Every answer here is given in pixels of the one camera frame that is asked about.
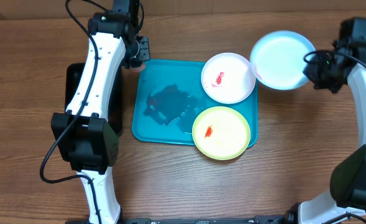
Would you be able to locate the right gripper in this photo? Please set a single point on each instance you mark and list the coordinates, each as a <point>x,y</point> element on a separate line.
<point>310,71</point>

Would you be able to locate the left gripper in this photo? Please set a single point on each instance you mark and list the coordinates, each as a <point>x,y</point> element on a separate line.
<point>144,54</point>

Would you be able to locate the green orange scrub sponge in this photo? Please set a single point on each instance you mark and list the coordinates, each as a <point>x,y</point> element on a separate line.
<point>138,69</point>

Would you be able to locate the light blue plate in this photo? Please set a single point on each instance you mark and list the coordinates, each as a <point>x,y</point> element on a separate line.
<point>277,59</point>

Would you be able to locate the pink white plate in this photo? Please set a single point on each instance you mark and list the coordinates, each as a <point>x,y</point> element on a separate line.
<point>228,78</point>

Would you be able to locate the yellow green plate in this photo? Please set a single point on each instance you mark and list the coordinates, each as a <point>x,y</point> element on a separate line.
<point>221,133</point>

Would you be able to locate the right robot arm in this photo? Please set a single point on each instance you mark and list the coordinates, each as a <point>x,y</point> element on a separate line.
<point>345,198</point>

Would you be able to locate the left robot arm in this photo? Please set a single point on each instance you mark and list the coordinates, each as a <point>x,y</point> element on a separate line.
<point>82,133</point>

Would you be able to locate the teal plastic serving tray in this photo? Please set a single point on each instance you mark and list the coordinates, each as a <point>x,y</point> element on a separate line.
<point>169,97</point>

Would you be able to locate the black rectangular tray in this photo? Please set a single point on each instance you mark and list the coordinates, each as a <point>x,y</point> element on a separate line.
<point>73,76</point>

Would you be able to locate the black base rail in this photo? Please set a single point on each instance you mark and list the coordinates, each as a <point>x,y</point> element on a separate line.
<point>259,219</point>

